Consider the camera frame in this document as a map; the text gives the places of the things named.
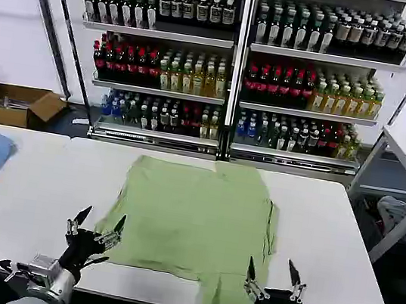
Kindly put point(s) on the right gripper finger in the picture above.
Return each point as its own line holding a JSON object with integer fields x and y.
{"x": 297, "y": 286}
{"x": 254, "y": 284}

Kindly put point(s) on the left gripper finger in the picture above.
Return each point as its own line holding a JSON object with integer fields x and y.
{"x": 112, "y": 236}
{"x": 75, "y": 223}

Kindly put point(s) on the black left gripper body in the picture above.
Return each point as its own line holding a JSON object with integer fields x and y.
{"x": 79, "y": 248}

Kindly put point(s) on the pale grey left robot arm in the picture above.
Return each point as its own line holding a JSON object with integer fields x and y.
{"x": 53, "y": 284}

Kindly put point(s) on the green shirt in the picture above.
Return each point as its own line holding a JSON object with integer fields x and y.
{"x": 194, "y": 212}

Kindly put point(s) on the pile of grey clothes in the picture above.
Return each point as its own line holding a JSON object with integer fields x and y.
{"x": 394, "y": 211}

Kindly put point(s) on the open brown cardboard box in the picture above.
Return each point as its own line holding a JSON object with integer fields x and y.
{"x": 11, "y": 108}

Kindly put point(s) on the white side table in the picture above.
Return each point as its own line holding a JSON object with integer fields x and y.
{"x": 404, "y": 159}

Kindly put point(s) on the metal shelf with bottles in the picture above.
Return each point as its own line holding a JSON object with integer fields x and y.
{"x": 161, "y": 73}
{"x": 311, "y": 95}

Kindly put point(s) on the black slanted pole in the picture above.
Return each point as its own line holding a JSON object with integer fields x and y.
{"x": 50, "y": 26}

